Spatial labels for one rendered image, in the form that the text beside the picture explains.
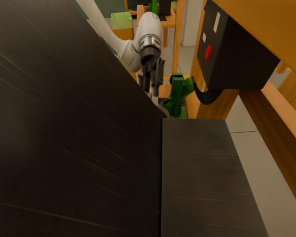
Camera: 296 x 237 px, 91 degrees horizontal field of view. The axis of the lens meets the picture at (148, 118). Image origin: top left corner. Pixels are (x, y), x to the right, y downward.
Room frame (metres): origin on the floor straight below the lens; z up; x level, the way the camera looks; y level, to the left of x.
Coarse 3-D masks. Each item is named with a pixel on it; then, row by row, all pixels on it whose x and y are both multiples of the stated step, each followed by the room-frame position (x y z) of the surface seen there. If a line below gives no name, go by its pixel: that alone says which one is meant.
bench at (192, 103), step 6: (150, 84) 1.00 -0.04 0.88; (168, 84) 0.98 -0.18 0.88; (162, 90) 0.91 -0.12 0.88; (168, 90) 0.90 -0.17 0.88; (162, 96) 0.84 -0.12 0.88; (168, 96) 0.83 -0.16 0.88; (192, 96) 0.81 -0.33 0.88; (186, 102) 0.76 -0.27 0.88; (192, 102) 0.75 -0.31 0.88; (198, 102) 0.75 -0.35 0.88; (192, 108) 0.69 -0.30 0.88; (198, 108) 0.69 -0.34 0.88; (192, 114) 0.64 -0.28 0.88
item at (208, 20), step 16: (208, 0) 0.42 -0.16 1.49; (208, 16) 0.39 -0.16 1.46; (224, 16) 0.29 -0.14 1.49; (208, 32) 0.36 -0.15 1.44; (224, 32) 0.27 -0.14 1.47; (240, 32) 0.27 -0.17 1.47; (208, 48) 0.32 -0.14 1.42; (224, 48) 0.27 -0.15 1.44; (240, 48) 0.26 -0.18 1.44; (256, 48) 0.26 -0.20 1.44; (208, 64) 0.30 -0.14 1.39; (224, 64) 0.27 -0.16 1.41; (240, 64) 0.26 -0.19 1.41; (256, 64) 0.26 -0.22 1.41; (272, 64) 0.25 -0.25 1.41; (208, 80) 0.28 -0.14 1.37; (224, 80) 0.26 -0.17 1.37; (240, 80) 0.26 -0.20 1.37; (256, 80) 0.26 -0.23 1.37
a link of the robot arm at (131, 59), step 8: (80, 0) 0.72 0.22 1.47; (88, 0) 0.73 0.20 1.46; (88, 8) 0.73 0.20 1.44; (96, 8) 0.74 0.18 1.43; (88, 16) 0.74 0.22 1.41; (96, 16) 0.73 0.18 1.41; (96, 24) 0.73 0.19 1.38; (104, 24) 0.74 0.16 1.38; (104, 32) 0.74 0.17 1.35; (112, 32) 0.76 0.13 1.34; (112, 40) 0.74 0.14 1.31; (120, 40) 0.75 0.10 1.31; (128, 40) 0.75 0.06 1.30; (120, 48) 0.72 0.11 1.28; (128, 48) 0.71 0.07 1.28; (120, 56) 0.72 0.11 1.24; (128, 56) 0.69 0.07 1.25; (136, 56) 0.68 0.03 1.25; (128, 64) 0.70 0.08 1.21; (136, 64) 0.69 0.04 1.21
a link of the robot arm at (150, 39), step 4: (144, 36) 0.62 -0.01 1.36; (148, 36) 0.61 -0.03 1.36; (152, 36) 0.61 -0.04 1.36; (156, 36) 0.62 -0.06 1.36; (140, 40) 0.62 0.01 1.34; (144, 40) 0.60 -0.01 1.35; (148, 40) 0.59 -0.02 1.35; (152, 40) 0.59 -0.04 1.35; (156, 40) 0.60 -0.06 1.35; (160, 40) 0.63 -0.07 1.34; (140, 44) 0.60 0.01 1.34; (144, 44) 0.58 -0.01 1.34; (148, 44) 0.57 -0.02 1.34; (152, 44) 0.57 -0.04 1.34; (156, 44) 0.58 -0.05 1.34; (160, 44) 0.61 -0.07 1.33; (140, 48) 0.59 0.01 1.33; (144, 48) 0.58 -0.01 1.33; (156, 48) 0.58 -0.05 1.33; (160, 48) 0.58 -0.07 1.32; (140, 52) 0.59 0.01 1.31; (160, 52) 0.58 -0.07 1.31; (140, 56) 0.59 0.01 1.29
